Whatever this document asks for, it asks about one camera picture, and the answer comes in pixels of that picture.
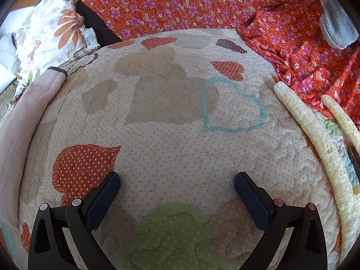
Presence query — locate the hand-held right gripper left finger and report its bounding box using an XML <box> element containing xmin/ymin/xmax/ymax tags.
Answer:
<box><xmin>28</xmin><ymin>171</ymin><xmax>121</xmax><ymax>270</ymax></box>

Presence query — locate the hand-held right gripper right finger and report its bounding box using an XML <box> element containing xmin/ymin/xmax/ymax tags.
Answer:
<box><xmin>235</xmin><ymin>171</ymin><xmax>328</xmax><ymax>270</ymax></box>

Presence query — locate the pale pink garment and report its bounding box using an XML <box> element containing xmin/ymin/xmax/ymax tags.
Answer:
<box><xmin>0</xmin><ymin>67</ymin><xmax>68</xmax><ymax>225</ymax></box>

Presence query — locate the cream foam strip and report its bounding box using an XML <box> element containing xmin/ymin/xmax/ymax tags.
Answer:
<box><xmin>321</xmin><ymin>94</ymin><xmax>360</xmax><ymax>149</ymax></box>
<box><xmin>274</xmin><ymin>81</ymin><xmax>358</xmax><ymax>262</ymax></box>

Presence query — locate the quilted heart pattern blanket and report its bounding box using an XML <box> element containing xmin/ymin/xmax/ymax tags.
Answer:
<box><xmin>0</xmin><ymin>27</ymin><xmax>349</xmax><ymax>270</ymax></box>

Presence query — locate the beige floral printed sheet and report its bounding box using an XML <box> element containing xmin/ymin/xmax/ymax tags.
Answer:
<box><xmin>0</xmin><ymin>51</ymin><xmax>99</xmax><ymax>119</ymax></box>

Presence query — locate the black cloth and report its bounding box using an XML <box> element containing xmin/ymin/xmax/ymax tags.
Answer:
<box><xmin>76</xmin><ymin>0</ymin><xmax>123</xmax><ymax>48</ymax></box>

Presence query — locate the white orange floral pillow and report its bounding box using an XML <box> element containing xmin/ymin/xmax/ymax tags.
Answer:
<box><xmin>13</xmin><ymin>0</ymin><xmax>100</xmax><ymax>97</ymax></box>

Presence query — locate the grey fleece cloth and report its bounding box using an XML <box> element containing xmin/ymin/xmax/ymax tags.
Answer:
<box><xmin>318</xmin><ymin>0</ymin><xmax>360</xmax><ymax>50</ymax></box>

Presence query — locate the red floral cloth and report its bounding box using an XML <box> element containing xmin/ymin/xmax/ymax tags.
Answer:
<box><xmin>79</xmin><ymin>0</ymin><xmax>360</xmax><ymax>119</ymax></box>

